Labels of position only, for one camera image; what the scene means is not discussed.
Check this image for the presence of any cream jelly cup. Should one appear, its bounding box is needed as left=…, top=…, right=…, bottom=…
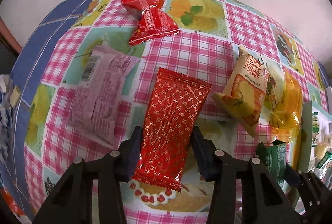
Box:
left=315, top=142, right=328, bottom=160

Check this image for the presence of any blue striped cloth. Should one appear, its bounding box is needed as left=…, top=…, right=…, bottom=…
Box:
left=1, top=0, right=92, bottom=220

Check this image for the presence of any white green cracker packet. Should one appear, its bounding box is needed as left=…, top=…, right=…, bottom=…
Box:
left=314, top=151, right=331, bottom=179

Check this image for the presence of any green snack packet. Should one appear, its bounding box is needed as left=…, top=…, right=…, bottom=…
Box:
left=256, top=140, right=286, bottom=185

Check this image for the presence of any orange potato chip packet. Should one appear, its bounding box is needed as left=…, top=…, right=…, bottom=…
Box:
left=212, top=46, right=270, bottom=137

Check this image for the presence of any crumpled blue white wrapper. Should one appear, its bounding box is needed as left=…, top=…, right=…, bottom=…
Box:
left=1, top=74, right=13, bottom=163

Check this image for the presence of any pink checkered fruit tablecloth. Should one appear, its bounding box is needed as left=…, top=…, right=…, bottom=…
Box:
left=13, top=0, right=328, bottom=216

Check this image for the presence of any green round biscuit packet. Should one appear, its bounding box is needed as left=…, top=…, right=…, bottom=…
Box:
left=312, top=112, right=320, bottom=145

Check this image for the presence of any red twisted candy packet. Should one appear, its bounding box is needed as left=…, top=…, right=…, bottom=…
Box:
left=122, top=0, right=180, bottom=46

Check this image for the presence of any yellow transparent snack packet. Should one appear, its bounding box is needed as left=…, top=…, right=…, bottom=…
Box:
left=269, top=71, right=304, bottom=162

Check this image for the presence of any red gold patterned packet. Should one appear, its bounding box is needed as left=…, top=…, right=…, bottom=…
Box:
left=133, top=68, right=212, bottom=192

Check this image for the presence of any colourful clutter on floor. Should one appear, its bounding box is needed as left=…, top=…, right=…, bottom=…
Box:
left=0, top=187, right=25, bottom=216

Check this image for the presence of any small cream eraser block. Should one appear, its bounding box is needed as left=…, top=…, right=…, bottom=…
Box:
left=10, top=85, right=21, bottom=108

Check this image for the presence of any pink snack packet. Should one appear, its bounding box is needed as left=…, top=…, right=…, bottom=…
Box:
left=68, top=45, right=140, bottom=148

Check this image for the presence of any white teal tray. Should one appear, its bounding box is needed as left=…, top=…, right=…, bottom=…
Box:
left=297, top=100, right=331, bottom=190

